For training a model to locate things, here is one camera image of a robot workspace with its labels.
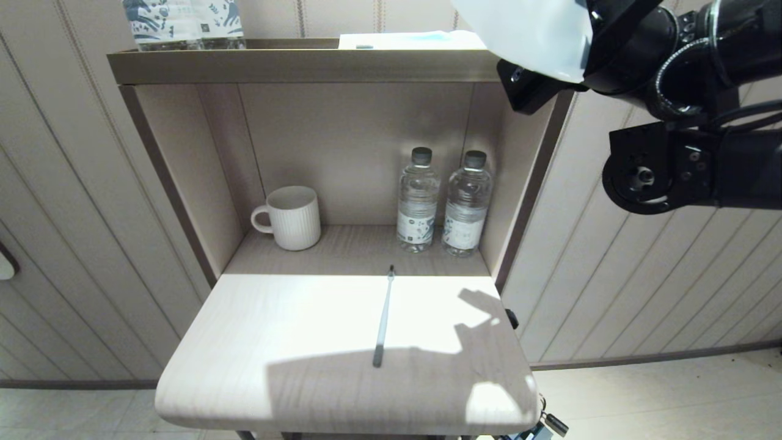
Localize white floral zip pouch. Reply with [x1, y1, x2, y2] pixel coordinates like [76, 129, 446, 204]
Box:
[452, 0, 596, 84]

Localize clear water bottle grey cap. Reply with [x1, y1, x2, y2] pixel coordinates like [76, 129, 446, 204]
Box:
[442, 150, 492, 257]
[396, 147, 440, 254]

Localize white blue packet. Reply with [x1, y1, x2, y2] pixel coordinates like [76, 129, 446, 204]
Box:
[338, 31, 489, 51]

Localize beige wooden shelf unit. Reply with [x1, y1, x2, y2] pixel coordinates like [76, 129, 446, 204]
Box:
[107, 38, 578, 440]

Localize white ribbed mug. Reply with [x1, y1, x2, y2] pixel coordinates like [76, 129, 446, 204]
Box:
[250, 186, 321, 251]

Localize grey toothbrush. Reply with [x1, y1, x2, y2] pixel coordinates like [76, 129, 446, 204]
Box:
[372, 265, 396, 369]

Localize water bottle blue patterned label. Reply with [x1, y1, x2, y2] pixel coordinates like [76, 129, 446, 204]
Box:
[199, 0, 246, 51]

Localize floral pouches on top shelf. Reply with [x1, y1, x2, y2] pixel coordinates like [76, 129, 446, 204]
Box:
[122, 0, 205, 51]

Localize silver braided cable sleeve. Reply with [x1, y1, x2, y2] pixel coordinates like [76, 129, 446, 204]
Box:
[655, 38, 734, 120]

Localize white wall fixture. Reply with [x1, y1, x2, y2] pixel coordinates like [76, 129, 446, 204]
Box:
[0, 241, 22, 281]

